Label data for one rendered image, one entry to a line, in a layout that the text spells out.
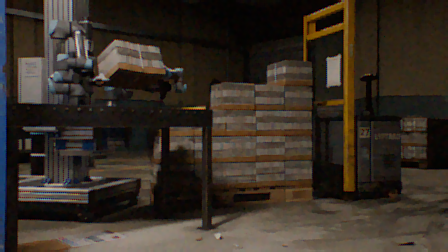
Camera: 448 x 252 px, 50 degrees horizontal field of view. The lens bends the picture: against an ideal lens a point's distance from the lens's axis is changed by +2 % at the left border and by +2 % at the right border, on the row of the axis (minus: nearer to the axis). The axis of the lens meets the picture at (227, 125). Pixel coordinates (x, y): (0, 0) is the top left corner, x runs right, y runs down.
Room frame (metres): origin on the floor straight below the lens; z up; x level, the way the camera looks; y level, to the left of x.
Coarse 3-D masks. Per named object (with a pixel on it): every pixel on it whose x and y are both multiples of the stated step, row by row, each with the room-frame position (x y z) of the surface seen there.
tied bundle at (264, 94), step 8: (256, 88) 4.16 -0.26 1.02; (264, 88) 4.19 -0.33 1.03; (272, 88) 4.22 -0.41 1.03; (280, 88) 4.25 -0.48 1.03; (256, 96) 4.17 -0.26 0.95; (264, 96) 4.20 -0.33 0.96; (272, 96) 4.22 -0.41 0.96; (280, 96) 4.25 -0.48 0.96; (272, 104) 4.22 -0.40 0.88; (280, 104) 4.25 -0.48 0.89
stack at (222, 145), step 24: (216, 120) 4.02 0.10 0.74; (240, 120) 4.12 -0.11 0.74; (264, 120) 4.20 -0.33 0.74; (192, 144) 3.93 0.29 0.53; (216, 144) 4.01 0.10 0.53; (240, 144) 4.10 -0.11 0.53; (264, 144) 4.19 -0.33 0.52; (192, 168) 3.94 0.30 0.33; (216, 168) 4.01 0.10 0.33; (240, 168) 4.10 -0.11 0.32; (264, 168) 4.19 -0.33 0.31; (192, 192) 4.04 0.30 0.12; (216, 192) 4.01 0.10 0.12; (240, 192) 4.10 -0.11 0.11; (264, 192) 4.19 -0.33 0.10
